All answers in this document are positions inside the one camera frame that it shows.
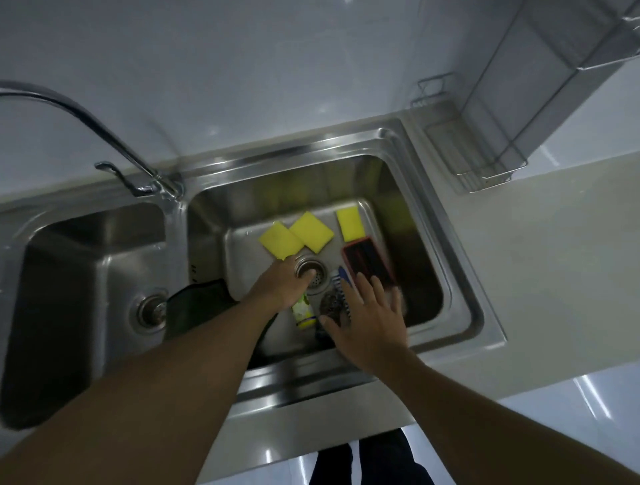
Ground person's left hand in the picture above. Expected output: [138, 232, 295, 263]
[242, 254, 319, 316]

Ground person's right hand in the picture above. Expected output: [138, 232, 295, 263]
[318, 273, 413, 376]

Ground green-capped dish soap bottle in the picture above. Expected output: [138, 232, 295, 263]
[291, 292, 317, 330]

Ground yellow sponge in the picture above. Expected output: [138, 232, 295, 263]
[258, 221, 305, 260]
[289, 211, 336, 254]
[335, 205, 366, 244]

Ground steel wool scrubber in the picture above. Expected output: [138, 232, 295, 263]
[319, 289, 351, 326]

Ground blue white scrub brush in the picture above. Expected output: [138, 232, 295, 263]
[329, 265, 356, 296]

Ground red tray with black sponge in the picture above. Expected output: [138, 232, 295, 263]
[341, 237, 399, 290]

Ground stainless steel double sink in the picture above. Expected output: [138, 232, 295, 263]
[0, 117, 507, 446]

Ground person's left forearm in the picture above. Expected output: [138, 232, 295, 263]
[0, 294, 281, 485]

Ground person's right forearm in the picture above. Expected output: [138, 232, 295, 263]
[375, 349, 640, 485]

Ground person's dark trouser legs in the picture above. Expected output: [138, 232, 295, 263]
[309, 428, 436, 485]

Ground metal drain strainer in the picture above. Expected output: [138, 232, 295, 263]
[293, 252, 331, 296]
[129, 289, 169, 334]

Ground chrome gooseneck faucet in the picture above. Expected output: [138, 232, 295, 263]
[0, 79, 185, 201]

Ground two-tier metal wire rack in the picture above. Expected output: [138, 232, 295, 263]
[409, 0, 640, 195]

